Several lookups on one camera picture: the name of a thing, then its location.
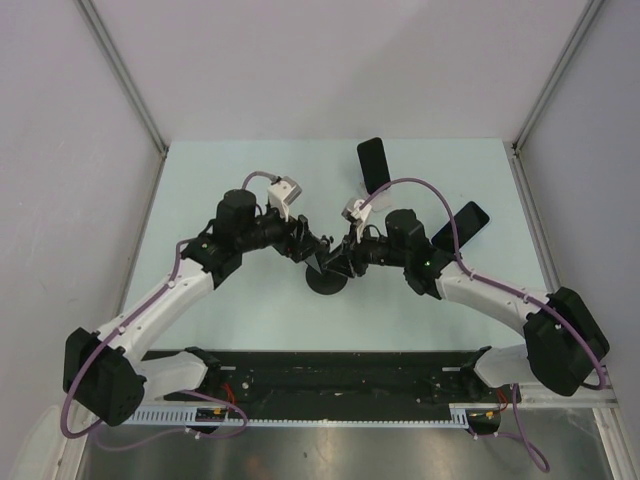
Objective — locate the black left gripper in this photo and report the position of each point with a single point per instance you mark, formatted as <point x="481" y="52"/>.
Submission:
<point x="302" y="244"/>

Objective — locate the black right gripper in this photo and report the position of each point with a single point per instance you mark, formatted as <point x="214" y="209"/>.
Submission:
<point x="350" y="251"/>

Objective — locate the black round-base phone stand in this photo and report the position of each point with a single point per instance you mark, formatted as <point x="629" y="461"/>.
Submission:
<point x="327" y="283"/>

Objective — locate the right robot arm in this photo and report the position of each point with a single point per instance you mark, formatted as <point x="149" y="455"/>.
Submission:
<point x="563" y="344"/>

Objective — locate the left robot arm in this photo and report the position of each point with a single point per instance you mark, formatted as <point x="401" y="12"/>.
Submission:
<point x="106" y="371"/>

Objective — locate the white phone stand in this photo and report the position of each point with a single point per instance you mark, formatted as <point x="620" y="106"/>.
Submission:
<point x="381" y="202"/>

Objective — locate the black phone on white stand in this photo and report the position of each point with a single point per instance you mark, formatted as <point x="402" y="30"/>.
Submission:
<point x="373" y="163"/>

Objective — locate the blue-edged phone on black stand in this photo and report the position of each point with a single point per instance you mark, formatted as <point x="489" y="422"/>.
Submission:
<point x="470" y="220"/>

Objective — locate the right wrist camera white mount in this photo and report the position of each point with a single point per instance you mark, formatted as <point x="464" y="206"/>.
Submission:
<point x="356" y="212"/>

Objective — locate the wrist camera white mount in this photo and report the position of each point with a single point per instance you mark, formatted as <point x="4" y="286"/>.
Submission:
<point x="281" y="194"/>
<point x="356" y="212"/>

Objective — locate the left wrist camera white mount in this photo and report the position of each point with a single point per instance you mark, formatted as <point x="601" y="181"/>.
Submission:
<point x="281" y="194"/>

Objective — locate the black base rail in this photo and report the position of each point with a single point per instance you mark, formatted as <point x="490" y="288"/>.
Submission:
<point x="351" y="385"/>

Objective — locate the white slotted cable duct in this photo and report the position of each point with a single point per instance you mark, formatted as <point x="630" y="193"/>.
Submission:
<point x="194" y="415"/>

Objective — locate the left aluminium frame post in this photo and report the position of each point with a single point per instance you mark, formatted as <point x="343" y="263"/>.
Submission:
<point x="106" y="44"/>

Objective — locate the aluminium frame post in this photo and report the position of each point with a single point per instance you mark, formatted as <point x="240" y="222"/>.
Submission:
<point x="106" y="44"/>
<point x="568" y="54"/>

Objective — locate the right aluminium frame post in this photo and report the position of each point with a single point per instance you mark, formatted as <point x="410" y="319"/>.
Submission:
<point x="568" y="54"/>

